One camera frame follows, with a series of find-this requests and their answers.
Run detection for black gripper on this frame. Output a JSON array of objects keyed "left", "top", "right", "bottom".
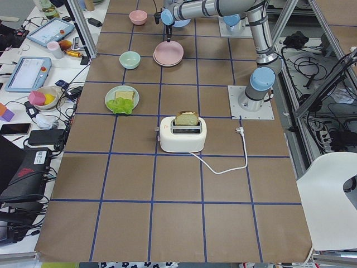
[{"left": 155, "top": 8, "right": 175, "bottom": 42}]

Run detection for pink plate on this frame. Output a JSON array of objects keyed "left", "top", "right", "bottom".
[{"left": 153, "top": 41, "right": 184, "bottom": 64}]

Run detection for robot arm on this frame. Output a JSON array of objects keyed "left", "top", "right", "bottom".
[{"left": 154, "top": 0, "right": 282, "bottom": 111}]

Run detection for pink bowl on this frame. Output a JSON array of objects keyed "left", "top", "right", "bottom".
[{"left": 129, "top": 10, "right": 148, "bottom": 26}]

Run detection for green bowl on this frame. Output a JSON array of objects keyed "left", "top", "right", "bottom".
[{"left": 119, "top": 51, "right": 141, "bottom": 70}]

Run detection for bread slice on plate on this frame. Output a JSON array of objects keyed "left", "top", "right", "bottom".
[{"left": 114, "top": 91, "right": 135, "bottom": 102}]

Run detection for green plate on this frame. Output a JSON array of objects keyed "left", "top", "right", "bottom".
[{"left": 105, "top": 85, "right": 139, "bottom": 114}]

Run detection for bread slice in toaster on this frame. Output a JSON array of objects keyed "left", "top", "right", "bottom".
[{"left": 175, "top": 111, "right": 199, "bottom": 126}]

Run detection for green lettuce leaf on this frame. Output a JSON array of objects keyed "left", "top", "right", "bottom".
[{"left": 106, "top": 98, "right": 134, "bottom": 114}]

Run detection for white toaster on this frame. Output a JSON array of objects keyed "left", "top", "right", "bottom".
[{"left": 158, "top": 116, "right": 207, "bottom": 153}]

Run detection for white cup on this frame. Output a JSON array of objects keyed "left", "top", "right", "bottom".
[{"left": 46, "top": 41, "right": 64, "bottom": 59}]

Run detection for blue teach pendant tablet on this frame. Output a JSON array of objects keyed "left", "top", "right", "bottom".
[{"left": 27, "top": 18, "right": 75, "bottom": 47}]

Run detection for bowl with yellow fruit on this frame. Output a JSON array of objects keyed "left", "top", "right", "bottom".
[{"left": 34, "top": 86, "right": 60, "bottom": 111}]

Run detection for pink cube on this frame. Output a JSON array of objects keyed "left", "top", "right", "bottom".
[{"left": 28, "top": 90, "right": 46, "bottom": 106}]

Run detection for black smartphone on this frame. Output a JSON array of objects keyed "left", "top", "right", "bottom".
[{"left": 1, "top": 123, "right": 32, "bottom": 135}]

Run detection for white chair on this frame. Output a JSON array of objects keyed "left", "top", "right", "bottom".
[{"left": 297, "top": 152, "right": 356, "bottom": 251}]

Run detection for aluminium frame post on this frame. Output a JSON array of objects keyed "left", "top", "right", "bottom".
[{"left": 64, "top": 0, "right": 98, "bottom": 59}]

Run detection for orange tool handle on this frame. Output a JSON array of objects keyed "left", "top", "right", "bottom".
[{"left": 64, "top": 50, "right": 83, "bottom": 58}]

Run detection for black cables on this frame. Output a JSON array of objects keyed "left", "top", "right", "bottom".
[{"left": 23, "top": 55, "right": 93, "bottom": 151}]

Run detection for white toaster cable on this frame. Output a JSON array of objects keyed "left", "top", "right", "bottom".
[{"left": 188, "top": 127, "right": 248, "bottom": 175}]

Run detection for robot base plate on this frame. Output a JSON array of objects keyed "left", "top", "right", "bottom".
[{"left": 228, "top": 85, "right": 274, "bottom": 120}]

